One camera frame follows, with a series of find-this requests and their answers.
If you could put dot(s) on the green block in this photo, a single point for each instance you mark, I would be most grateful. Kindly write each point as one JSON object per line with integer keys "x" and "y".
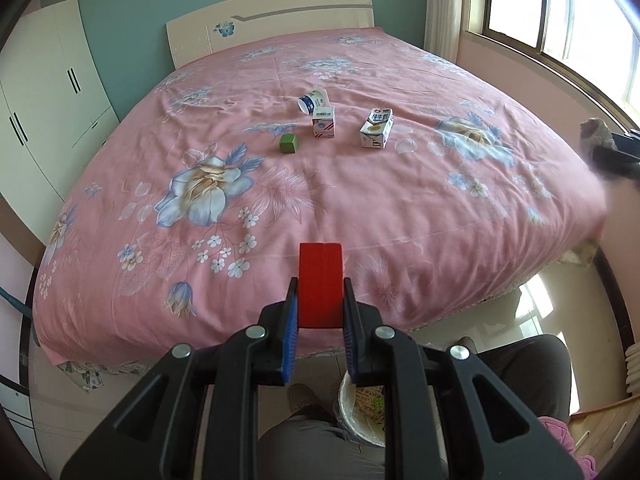
{"x": 288, "y": 143}

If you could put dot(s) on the small white milk carton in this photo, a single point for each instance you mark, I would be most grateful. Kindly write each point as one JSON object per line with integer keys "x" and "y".
{"x": 323, "y": 122}

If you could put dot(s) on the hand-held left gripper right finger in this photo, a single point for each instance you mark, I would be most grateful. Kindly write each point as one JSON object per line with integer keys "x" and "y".
{"x": 351, "y": 332}

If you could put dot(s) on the window with brown frame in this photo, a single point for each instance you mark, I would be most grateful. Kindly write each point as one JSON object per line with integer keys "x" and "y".
{"x": 575, "y": 5}

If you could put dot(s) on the cream curtain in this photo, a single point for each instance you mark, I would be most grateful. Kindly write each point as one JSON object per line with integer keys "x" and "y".
{"x": 445, "y": 5}

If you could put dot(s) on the pink cloth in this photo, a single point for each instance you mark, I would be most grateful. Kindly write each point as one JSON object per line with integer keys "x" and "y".
{"x": 570, "y": 445}

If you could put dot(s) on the white wardrobe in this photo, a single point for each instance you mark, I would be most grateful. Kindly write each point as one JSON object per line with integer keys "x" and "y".
{"x": 45, "y": 95}

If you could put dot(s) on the pink floral bed sheet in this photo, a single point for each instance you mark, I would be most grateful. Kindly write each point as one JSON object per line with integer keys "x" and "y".
{"x": 350, "y": 200}

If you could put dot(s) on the cream bed headboard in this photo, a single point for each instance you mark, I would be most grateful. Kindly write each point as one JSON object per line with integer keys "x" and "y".
{"x": 280, "y": 20}

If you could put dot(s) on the tall white milk carton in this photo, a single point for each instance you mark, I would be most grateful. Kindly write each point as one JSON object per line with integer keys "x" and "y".
{"x": 375, "y": 130}

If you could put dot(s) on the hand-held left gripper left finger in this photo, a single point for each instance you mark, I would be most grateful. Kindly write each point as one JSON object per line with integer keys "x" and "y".
{"x": 290, "y": 332}

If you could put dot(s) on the person's left shoe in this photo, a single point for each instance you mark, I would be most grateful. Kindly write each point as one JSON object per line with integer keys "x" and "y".
{"x": 302, "y": 397}

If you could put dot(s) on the red block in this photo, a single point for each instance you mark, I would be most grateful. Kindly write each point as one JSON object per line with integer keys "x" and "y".
{"x": 321, "y": 285}

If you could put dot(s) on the person's left leg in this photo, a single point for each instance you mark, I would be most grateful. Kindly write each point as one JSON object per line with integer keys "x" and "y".
{"x": 310, "y": 450}

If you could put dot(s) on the white yogurt cup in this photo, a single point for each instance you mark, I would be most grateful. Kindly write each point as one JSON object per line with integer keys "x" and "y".
{"x": 314, "y": 100}

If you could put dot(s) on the white bin with plastic liner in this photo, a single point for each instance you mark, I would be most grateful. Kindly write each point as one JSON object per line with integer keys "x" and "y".
{"x": 362, "y": 420}

